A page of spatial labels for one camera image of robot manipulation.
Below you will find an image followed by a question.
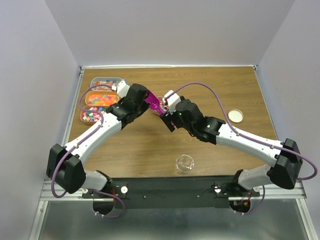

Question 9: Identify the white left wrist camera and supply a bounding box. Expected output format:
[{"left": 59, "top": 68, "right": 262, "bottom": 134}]
[{"left": 111, "top": 79, "right": 130, "bottom": 98}]

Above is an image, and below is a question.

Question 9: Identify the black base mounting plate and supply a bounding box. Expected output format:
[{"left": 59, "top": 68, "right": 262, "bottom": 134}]
[{"left": 82, "top": 175, "right": 261, "bottom": 210}]

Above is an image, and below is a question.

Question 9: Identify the orange tray of gummies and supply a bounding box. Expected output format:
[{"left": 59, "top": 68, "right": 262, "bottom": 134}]
[{"left": 84, "top": 90, "right": 121, "bottom": 107}]

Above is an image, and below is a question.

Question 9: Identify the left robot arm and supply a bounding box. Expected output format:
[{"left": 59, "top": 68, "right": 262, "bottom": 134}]
[{"left": 46, "top": 81, "right": 150, "bottom": 198}]

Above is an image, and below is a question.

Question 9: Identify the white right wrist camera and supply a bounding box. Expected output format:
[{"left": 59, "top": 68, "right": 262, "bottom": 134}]
[{"left": 162, "top": 90, "right": 181, "bottom": 113}]

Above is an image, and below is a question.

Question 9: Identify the magenta plastic scoop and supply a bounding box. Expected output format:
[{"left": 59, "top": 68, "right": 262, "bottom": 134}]
[{"left": 145, "top": 91, "right": 175, "bottom": 131}]

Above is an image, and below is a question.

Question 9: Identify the clear plastic jar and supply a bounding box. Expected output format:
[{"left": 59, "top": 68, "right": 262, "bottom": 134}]
[{"left": 175, "top": 154, "right": 195, "bottom": 173}]

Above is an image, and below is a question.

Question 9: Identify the white jar lid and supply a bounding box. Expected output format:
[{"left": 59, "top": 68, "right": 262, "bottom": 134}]
[{"left": 227, "top": 109, "right": 244, "bottom": 123}]

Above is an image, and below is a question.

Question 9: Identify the pink tray of wrapped candies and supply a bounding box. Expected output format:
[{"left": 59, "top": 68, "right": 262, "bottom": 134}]
[{"left": 79, "top": 105, "right": 107, "bottom": 125}]

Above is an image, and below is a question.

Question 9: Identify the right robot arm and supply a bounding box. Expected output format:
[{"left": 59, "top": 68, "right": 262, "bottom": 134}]
[{"left": 160, "top": 99, "right": 303, "bottom": 196}]

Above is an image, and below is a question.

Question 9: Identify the grey tray of candy sticks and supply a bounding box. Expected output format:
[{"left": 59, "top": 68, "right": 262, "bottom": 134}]
[{"left": 90, "top": 77, "right": 123, "bottom": 91}]

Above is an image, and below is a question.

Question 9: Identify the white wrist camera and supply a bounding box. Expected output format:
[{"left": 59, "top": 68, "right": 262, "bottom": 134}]
[
  {"left": 162, "top": 90, "right": 181, "bottom": 113},
  {"left": 111, "top": 79, "right": 130, "bottom": 98}
]

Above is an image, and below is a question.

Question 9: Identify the pink tray of lollipops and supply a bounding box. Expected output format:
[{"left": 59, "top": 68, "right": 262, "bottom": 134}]
[{"left": 152, "top": 96, "right": 169, "bottom": 116}]

